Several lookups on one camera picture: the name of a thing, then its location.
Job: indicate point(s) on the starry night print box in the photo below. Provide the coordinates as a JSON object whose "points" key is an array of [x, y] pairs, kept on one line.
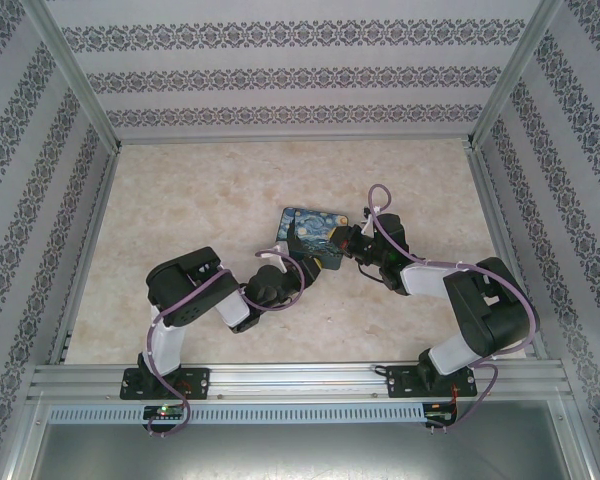
{"points": [[315, 230]]}

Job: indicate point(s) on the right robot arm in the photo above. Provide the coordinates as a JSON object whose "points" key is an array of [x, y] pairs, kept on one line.
{"points": [[480, 310]]}

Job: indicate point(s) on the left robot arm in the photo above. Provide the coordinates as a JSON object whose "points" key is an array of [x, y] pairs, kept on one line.
{"points": [[180, 280]]}

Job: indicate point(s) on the left controller circuit board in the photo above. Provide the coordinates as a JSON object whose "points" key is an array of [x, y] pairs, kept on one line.
{"points": [[165, 411]]}

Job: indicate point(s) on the controller circuit board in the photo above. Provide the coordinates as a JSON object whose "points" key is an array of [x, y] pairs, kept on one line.
{"points": [[440, 414], [165, 411]]}

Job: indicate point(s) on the grey metal sheet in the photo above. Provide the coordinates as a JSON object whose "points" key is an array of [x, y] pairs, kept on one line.
{"points": [[300, 452]]}

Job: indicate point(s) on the right controller circuit board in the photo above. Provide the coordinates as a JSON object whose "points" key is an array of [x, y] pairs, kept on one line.
{"points": [[440, 414]]}

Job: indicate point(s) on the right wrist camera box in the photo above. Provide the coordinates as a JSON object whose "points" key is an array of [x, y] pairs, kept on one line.
{"points": [[369, 217]]}

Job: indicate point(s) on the aluminium mounting rail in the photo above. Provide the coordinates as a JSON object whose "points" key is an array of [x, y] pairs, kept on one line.
{"points": [[300, 380]]}

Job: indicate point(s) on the aluminium rear rail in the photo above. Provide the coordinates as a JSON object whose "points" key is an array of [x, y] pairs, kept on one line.
{"points": [[295, 140]]}

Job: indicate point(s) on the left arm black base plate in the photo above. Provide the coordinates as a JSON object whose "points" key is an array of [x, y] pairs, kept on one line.
{"points": [[197, 382]]}

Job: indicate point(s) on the aluminium side rail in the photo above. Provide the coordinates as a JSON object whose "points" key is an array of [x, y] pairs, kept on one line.
{"points": [[87, 250], [502, 240]]}

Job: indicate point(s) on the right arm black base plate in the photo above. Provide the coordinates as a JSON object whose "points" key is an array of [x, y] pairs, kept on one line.
{"points": [[400, 382]]}

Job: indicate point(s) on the aluminium frame post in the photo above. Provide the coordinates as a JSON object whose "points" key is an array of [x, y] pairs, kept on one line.
{"points": [[75, 75], [512, 75]]}

